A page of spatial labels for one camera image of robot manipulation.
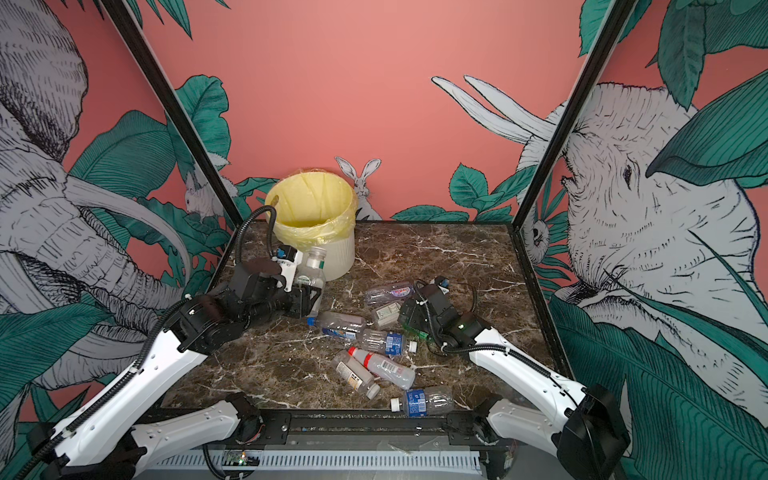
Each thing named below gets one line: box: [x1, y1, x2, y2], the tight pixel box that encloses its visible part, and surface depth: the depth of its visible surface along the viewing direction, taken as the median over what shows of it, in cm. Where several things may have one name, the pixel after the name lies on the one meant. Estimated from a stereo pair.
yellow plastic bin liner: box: [265, 169, 357, 251], surface depth 95 cm
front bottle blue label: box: [390, 387, 454, 418], surface depth 75 cm
